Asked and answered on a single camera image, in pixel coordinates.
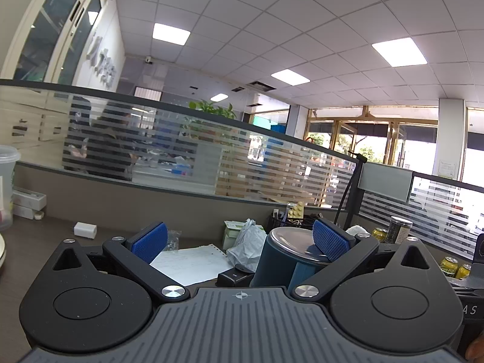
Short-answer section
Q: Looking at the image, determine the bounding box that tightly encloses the white charger adapter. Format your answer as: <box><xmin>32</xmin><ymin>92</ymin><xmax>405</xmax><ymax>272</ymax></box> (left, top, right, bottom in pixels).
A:
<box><xmin>73</xmin><ymin>222</ymin><xmax>98</xmax><ymax>240</ymax></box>

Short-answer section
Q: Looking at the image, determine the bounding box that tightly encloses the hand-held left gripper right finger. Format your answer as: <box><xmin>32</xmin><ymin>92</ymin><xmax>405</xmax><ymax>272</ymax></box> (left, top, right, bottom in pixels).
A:
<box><xmin>289</xmin><ymin>217</ymin><xmax>442</xmax><ymax>305</ymax></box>

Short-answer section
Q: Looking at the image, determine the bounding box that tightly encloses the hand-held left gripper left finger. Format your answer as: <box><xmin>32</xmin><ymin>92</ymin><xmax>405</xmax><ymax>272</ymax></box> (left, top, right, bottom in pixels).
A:
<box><xmin>45</xmin><ymin>221</ymin><xmax>190</xmax><ymax>304</ymax></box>

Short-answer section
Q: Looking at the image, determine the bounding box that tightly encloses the grey partition panel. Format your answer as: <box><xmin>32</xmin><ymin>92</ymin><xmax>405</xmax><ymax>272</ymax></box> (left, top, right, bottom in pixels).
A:
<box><xmin>357</xmin><ymin>162</ymin><xmax>415</xmax><ymax>203</ymax></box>

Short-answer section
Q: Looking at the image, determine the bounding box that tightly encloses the blue vacuum bottle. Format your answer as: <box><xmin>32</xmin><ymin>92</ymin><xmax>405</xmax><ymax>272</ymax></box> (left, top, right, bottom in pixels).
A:
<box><xmin>250</xmin><ymin>226</ymin><xmax>334</xmax><ymax>296</ymax></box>

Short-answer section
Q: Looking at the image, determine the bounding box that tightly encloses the small clear plastic bag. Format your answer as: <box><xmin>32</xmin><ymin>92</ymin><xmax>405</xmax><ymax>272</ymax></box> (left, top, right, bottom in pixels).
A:
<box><xmin>163</xmin><ymin>230</ymin><xmax>183</xmax><ymax>252</ymax></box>

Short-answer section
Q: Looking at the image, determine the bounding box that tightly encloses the white paper sheet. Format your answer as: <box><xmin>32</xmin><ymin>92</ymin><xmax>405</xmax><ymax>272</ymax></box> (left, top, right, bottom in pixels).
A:
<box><xmin>150</xmin><ymin>245</ymin><xmax>228</xmax><ymax>287</ymax></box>

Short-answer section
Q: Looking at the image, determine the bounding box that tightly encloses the black mesh pen holder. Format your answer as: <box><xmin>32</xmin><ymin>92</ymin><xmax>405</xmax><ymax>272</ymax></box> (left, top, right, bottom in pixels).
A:
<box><xmin>270</xmin><ymin>210</ymin><xmax>315</xmax><ymax>232</ymax></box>

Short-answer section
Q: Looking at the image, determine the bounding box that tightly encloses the green potted plant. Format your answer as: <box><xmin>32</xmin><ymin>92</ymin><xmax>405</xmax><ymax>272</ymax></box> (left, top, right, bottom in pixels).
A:
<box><xmin>183</xmin><ymin>99</ymin><xmax>238</xmax><ymax>140</ymax></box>

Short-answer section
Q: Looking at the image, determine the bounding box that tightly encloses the clear plastic drink cup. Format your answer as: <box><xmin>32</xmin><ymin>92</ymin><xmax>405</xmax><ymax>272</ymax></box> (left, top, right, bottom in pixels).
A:
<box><xmin>0</xmin><ymin>145</ymin><xmax>22</xmax><ymax>232</ymax></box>

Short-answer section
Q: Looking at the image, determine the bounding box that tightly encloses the glass jar with dark contents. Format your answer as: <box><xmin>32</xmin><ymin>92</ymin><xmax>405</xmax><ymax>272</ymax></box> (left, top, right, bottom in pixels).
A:
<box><xmin>385</xmin><ymin>216</ymin><xmax>414</xmax><ymax>245</ymax></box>

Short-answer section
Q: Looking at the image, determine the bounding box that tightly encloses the striped glass desk partition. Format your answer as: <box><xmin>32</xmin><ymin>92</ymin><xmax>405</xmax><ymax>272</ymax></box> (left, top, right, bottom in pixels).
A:
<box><xmin>0</xmin><ymin>79</ymin><xmax>360</xmax><ymax>209</ymax></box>

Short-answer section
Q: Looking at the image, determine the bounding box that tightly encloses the person's right hand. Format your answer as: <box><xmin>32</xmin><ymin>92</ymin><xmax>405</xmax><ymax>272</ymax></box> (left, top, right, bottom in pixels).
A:
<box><xmin>465</xmin><ymin>331</ymin><xmax>484</xmax><ymax>361</ymax></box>

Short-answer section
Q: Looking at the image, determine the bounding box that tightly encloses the long white box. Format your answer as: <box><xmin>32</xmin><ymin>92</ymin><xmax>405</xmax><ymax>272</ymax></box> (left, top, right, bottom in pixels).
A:
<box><xmin>12</xmin><ymin>187</ymin><xmax>47</xmax><ymax>211</ymax></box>
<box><xmin>12</xmin><ymin>204</ymin><xmax>44</xmax><ymax>221</ymax></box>

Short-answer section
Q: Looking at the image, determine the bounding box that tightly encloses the green and white box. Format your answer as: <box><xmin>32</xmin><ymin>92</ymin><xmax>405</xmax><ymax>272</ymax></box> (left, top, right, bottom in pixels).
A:
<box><xmin>222</xmin><ymin>220</ymin><xmax>248</xmax><ymax>251</ymax></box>

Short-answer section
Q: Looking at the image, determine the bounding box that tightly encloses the crumpled white plastic bag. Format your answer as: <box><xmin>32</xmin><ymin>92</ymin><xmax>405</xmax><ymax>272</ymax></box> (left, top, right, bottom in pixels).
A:
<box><xmin>226</xmin><ymin>218</ymin><xmax>268</xmax><ymax>273</ymax></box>

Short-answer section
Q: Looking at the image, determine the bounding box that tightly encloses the wall sign lettering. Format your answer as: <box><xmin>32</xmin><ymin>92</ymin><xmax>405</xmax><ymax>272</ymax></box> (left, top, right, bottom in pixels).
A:
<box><xmin>86</xmin><ymin>35</ymin><xmax>119</xmax><ymax>88</ymax></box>

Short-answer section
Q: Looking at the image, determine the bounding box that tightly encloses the side striped glass partition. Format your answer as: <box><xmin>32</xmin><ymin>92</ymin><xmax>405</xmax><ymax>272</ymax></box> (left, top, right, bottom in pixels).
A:
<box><xmin>357</xmin><ymin>172</ymin><xmax>484</xmax><ymax>258</ymax></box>

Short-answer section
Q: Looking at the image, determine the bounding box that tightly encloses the black leather case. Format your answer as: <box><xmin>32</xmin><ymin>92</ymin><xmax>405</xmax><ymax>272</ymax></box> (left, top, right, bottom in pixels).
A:
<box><xmin>217</xmin><ymin>265</ymin><xmax>258</xmax><ymax>289</ymax></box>

